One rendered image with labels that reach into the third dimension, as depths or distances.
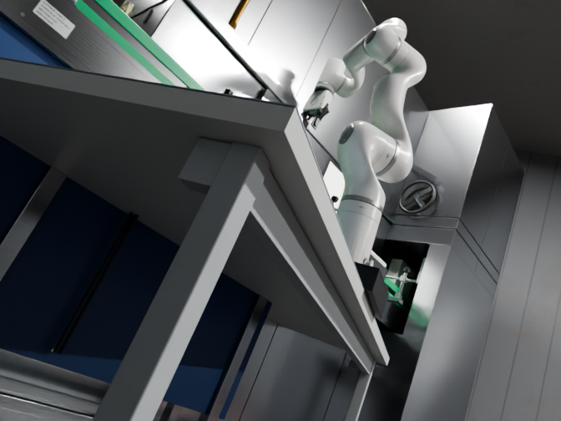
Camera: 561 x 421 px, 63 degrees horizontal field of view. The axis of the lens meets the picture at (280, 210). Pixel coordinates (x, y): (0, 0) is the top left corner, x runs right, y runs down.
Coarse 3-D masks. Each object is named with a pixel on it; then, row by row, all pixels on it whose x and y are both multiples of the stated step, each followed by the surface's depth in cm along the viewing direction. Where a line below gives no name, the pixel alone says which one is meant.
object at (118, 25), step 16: (80, 0) 106; (96, 0) 108; (96, 16) 108; (112, 16) 111; (128, 16) 114; (112, 32) 111; (128, 32) 114; (144, 32) 117; (128, 48) 114; (144, 48) 118; (160, 48) 121; (144, 64) 118; (160, 64) 121; (176, 64) 124; (160, 80) 121; (176, 80) 125; (192, 80) 128
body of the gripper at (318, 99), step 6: (318, 90) 187; (324, 90) 185; (312, 96) 188; (318, 96) 185; (324, 96) 183; (330, 96) 185; (306, 102) 188; (312, 102) 185; (318, 102) 183; (324, 102) 182; (330, 102) 185; (306, 108) 186; (312, 108) 183; (318, 108) 181
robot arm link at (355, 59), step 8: (360, 40) 170; (352, 48) 173; (360, 48) 169; (344, 56) 177; (352, 56) 173; (360, 56) 170; (368, 56) 169; (352, 64) 175; (360, 64) 174; (352, 72) 179; (360, 72) 180; (352, 80) 189; (360, 80) 183; (344, 88) 191; (352, 88) 187; (344, 96) 194
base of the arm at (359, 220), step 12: (348, 204) 124; (360, 204) 122; (348, 216) 122; (360, 216) 121; (372, 216) 122; (348, 228) 121; (360, 228) 120; (372, 228) 122; (348, 240) 119; (360, 240) 120; (372, 240) 123; (360, 252) 119; (372, 264) 120
